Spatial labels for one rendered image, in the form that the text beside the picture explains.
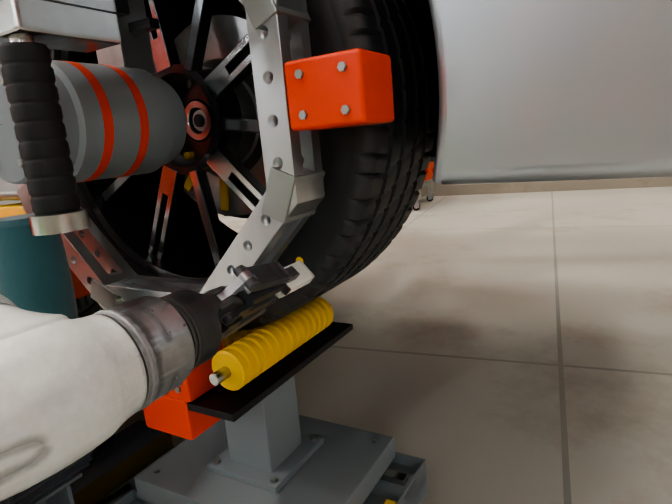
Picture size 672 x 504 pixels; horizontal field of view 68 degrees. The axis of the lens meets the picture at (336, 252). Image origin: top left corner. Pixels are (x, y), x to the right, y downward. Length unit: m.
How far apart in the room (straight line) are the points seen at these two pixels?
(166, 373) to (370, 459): 0.62
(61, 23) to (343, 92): 0.24
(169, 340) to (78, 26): 0.26
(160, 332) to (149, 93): 0.35
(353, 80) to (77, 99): 0.30
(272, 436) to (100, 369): 0.59
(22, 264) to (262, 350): 0.33
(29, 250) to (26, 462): 0.41
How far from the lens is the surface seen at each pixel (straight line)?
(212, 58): 0.89
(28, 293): 0.76
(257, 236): 0.59
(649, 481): 1.41
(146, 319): 0.45
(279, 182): 0.56
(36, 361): 0.39
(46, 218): 0.46
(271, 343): 0.74
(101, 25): 0.50
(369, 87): 0.52
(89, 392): 0.40
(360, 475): 0.97
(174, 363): 0.45
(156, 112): 0.69
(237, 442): 1.00
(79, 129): 0.63
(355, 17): 0.62
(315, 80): 0.53
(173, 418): 0.81
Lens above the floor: 0.80
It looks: 13 degrees down
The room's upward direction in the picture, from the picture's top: 5 degrees counter-clockwise
